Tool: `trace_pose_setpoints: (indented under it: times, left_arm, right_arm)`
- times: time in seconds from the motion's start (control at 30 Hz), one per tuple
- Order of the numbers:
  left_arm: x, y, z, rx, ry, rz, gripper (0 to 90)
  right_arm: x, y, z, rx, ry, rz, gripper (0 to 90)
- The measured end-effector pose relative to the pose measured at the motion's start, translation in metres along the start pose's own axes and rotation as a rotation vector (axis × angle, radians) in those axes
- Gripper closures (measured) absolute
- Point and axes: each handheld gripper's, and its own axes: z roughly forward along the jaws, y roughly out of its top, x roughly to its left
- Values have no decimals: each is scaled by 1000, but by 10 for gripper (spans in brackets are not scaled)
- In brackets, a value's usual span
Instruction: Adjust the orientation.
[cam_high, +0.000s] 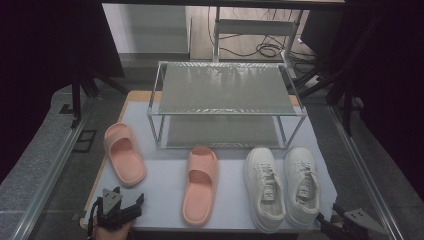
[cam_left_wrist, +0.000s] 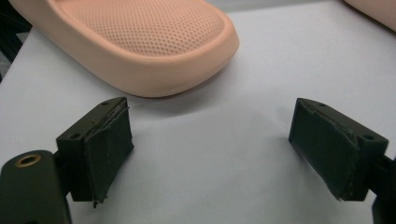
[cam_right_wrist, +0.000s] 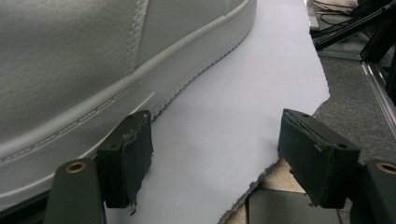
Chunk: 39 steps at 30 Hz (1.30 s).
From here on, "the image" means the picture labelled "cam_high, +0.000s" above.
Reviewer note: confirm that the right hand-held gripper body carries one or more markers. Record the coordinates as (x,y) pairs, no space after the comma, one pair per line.
(361,223)

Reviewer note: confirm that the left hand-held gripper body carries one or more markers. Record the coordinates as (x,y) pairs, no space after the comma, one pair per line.
(111,216)

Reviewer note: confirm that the white lace-up sneaker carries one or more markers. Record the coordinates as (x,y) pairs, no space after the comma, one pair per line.
(301,200)
(263,200)

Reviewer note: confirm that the pink rubber slipper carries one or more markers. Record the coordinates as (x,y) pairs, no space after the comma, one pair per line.
(126,163)
(200,200)

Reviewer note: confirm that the two-tier metal shoe rack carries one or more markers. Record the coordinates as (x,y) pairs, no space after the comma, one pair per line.
(250,90)

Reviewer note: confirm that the person's left hand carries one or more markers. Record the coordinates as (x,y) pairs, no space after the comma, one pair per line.
(111,235)

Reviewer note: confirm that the white table mat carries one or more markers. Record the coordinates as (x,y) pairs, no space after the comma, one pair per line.
(163,186)

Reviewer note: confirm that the black tripod stand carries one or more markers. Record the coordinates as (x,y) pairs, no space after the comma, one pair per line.
(77,96)
(348,110)

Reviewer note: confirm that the white power strip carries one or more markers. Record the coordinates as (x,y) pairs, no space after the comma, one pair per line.
(311,80)

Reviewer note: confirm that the black curtain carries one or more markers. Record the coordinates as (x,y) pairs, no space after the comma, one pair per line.
(396,83)
(40,66)

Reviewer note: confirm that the aluminium floor rail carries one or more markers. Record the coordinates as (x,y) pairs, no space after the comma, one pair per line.
(366,180)
(50,173)

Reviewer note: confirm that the grey metal stand frame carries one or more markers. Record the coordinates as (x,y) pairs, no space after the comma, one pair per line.
(253,27)

